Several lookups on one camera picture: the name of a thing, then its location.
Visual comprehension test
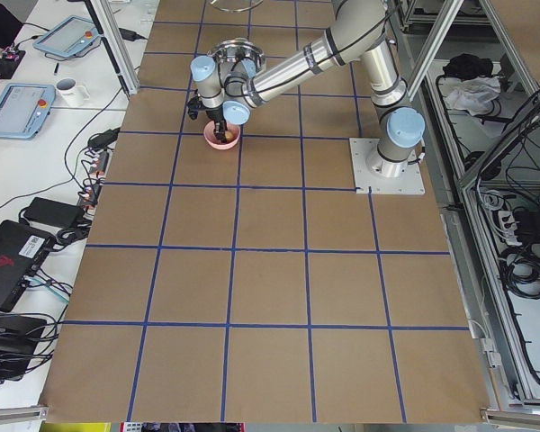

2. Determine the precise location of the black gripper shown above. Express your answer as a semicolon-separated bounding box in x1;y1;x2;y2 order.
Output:
186;93;226;140

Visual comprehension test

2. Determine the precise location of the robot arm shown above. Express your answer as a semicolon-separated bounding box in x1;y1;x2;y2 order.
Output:
186;1;426;178

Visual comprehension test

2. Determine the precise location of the mint green pot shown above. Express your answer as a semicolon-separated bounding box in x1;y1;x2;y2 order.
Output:
207;37;266;75

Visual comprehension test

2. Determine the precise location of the pink bowl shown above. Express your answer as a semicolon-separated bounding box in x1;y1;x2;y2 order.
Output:
203;121;241;150

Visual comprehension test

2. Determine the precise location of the power strip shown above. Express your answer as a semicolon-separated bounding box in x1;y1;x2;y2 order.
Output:
77;149;111;211

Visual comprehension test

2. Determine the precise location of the white mug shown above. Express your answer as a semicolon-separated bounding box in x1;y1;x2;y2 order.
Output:
56;77;90;108

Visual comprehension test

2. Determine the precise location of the teach pendant upper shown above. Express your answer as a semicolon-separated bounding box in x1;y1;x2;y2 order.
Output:
33;15;100;59

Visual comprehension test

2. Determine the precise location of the teach pendant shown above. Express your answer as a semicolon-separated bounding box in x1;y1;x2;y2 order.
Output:
0;83;56;140
33;15;100;59

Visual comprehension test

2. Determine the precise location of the black power brick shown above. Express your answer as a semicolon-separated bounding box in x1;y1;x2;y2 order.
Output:
18;197;85;229

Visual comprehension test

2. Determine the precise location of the teach pendant lower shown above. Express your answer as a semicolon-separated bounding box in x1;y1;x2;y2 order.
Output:
0;83;56;140

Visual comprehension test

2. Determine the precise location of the black laptop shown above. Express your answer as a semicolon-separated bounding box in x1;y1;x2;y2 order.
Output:
0;220;56;312

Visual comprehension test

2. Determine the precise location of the black cloth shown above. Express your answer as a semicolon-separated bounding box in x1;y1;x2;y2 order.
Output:
443;53;493;80

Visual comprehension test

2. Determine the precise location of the white cloth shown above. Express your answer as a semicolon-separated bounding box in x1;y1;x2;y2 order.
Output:
445;77;501;116

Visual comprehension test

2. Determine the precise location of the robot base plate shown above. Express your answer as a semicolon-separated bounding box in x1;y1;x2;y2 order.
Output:
349;138;425;195

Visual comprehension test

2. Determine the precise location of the aluminium frame post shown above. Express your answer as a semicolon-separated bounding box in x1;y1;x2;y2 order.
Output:
84;0;140;97

